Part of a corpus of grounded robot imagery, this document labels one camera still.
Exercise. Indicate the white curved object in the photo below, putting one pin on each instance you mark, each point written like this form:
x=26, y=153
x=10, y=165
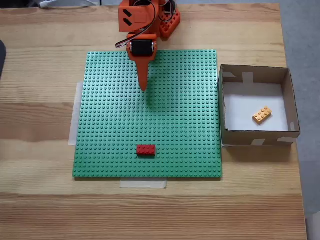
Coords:
x=50, y=3

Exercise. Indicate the cardboard box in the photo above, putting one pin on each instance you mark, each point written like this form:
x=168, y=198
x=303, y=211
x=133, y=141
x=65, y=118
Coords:
x=255, y=135

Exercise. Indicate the yellow lego block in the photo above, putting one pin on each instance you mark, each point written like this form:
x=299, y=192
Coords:
x=262, y=115

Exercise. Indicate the red lego block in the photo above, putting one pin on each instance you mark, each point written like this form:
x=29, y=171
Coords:
x=146, y=150

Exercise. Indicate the green lego baseplate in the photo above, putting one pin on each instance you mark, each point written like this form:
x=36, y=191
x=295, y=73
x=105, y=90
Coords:
x=175, y=112

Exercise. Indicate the black object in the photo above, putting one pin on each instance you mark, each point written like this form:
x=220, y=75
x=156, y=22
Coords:
x=2, y=60

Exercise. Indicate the masking tape strip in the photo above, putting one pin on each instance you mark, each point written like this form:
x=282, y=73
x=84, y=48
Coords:
x=142, y=184
x=75, y=117

